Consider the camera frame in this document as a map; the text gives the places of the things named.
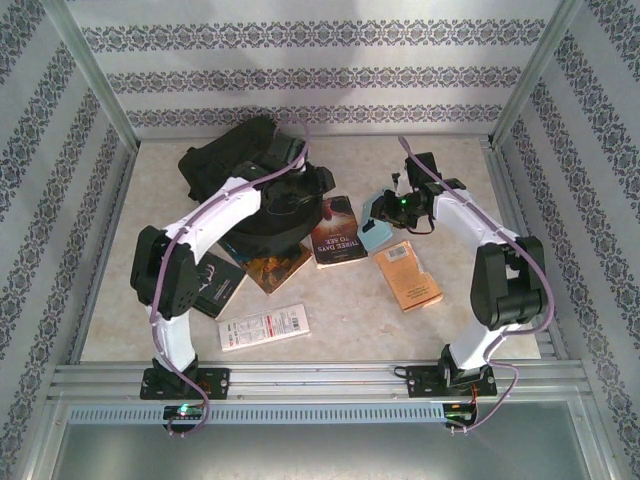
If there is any light blue case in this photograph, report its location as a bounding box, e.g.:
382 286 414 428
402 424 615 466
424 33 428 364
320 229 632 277
358 188 407 261

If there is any dark Three Days To See book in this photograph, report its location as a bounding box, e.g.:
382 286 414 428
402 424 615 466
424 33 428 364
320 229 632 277
310 195 369 270

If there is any tan paperback book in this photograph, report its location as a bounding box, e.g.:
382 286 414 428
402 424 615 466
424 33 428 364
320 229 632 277
373 240 445 315

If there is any black backpack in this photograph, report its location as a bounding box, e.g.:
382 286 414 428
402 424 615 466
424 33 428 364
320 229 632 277
178 115 326 271

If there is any blue and orange illustrated book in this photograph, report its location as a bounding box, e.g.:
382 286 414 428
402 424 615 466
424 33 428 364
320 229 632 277
222 238 314 297

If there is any black book with antler print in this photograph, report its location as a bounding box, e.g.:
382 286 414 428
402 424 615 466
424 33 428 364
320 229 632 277
192 249 249 320

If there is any white ruler set package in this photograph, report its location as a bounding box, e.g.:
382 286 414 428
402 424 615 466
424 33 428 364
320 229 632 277
217 303 311 354

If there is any grey metal front panel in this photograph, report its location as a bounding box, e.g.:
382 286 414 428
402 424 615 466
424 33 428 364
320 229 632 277
47 399 614 480

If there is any left controller board green light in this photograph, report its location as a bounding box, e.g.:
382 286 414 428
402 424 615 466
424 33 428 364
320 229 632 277
163 404 204 421

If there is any thin black right gripper wire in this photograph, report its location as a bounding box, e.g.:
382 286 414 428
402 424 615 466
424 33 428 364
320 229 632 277
405 212 436 235

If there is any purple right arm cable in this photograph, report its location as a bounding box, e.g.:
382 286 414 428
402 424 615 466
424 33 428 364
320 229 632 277
398 135 556 436

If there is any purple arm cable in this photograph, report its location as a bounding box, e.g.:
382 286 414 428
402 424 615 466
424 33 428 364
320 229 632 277
148 118 311 440
398 135 556 436

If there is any aluminium right side rail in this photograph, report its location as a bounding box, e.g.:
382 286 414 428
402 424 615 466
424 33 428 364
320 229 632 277
482 139 569 360

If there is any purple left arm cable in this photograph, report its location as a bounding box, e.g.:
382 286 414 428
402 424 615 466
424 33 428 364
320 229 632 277
148 118 311 440

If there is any aluminium right frame post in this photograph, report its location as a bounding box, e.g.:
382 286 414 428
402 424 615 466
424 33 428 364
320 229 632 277
490 0 585 149

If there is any aluminium frame post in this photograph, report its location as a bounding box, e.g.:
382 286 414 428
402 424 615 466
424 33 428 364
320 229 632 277
42 0 141 149
490 0 585 149

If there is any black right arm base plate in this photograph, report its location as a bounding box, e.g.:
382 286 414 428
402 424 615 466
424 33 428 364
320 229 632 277
407 363 498 400

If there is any aluminium mounting rail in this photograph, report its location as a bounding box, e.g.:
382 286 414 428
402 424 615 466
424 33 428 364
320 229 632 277
47 358 586 402

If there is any aluminium left side rail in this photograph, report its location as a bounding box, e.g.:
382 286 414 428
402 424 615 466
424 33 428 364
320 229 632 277
69 142 139 364

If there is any grey slotted cable duct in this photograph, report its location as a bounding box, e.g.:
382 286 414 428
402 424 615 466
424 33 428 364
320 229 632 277
67 401 447 426

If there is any aluminium left frame post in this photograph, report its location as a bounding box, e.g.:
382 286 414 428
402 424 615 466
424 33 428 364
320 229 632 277
42 0 141 149

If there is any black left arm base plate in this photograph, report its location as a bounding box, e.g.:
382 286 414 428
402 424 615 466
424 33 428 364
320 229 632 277
139 367 231 401

